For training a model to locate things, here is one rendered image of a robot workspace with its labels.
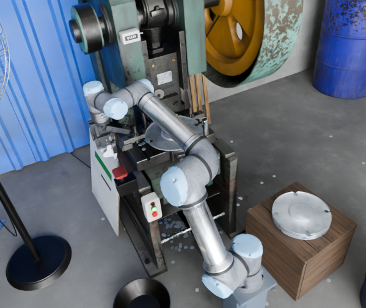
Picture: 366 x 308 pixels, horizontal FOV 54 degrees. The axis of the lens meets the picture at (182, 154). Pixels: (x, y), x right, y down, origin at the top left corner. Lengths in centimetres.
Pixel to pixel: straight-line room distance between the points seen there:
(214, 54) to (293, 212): 91
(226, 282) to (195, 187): 39
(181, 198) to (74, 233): 145
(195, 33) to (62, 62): 141
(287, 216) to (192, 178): 88
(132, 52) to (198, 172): 61
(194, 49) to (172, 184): 72
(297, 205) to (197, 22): 105
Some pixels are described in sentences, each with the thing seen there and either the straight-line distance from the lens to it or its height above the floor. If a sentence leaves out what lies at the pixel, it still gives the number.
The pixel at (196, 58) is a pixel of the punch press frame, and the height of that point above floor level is 113.
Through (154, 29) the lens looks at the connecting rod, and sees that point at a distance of 160.
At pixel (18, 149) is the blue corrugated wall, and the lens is 306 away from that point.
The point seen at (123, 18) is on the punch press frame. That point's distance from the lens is 146.
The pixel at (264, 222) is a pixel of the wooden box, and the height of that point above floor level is 35.
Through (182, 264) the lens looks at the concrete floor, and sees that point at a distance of 218.
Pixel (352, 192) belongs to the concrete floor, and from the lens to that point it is 270.
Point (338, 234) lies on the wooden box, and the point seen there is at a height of 35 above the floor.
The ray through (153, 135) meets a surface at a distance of 178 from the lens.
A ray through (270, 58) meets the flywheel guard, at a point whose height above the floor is 116.
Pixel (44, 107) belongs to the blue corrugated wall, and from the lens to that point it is 292.
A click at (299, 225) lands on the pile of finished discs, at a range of 189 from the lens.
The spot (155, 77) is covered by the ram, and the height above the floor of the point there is 108.
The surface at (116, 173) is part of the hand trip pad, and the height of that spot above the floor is 76.
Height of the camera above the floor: 181
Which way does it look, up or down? 39 degrees down
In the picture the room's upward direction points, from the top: 6 degrees counter-clockwise
